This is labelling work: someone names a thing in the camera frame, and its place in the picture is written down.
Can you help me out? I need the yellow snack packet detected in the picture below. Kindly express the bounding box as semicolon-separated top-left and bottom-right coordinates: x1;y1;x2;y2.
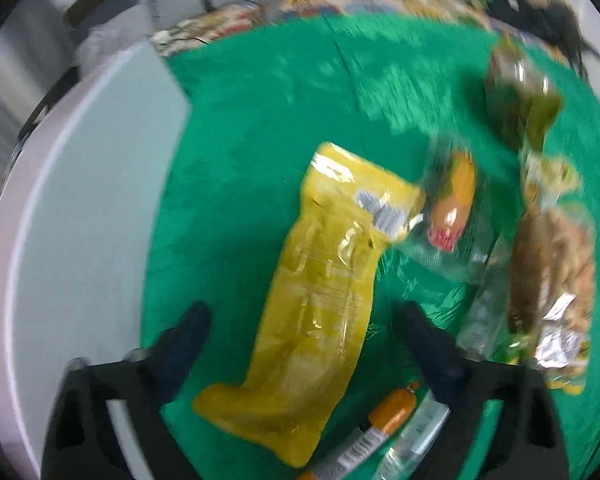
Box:
192;141;426;468

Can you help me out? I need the clear-wrapped sausage packet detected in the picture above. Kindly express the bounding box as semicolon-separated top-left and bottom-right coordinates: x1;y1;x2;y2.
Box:
407;135;511;286

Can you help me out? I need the green patterned tablecloth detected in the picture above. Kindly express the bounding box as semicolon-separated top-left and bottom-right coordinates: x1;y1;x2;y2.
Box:
140;12;600;480

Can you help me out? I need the clear silver snack packet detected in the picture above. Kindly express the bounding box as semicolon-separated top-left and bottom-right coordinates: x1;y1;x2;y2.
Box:
375;395;451;480

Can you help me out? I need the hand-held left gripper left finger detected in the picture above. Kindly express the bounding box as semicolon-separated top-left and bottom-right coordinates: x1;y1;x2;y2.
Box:
42;300;213;480

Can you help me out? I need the green meat snack packet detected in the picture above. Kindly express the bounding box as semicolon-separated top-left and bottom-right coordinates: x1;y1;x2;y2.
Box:
482;35;566;153

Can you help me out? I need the green biscuit packet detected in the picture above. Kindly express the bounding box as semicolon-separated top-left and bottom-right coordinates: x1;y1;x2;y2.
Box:
455;152;598;398

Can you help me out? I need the floral blanket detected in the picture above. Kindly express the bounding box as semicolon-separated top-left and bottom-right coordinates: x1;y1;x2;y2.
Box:
152;0;506;58

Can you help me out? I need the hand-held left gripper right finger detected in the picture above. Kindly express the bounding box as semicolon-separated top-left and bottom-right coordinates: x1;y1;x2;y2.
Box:
392;302;571;480

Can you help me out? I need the orange sausage stick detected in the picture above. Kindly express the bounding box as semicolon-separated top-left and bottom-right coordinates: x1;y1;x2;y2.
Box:
297;382;421;480

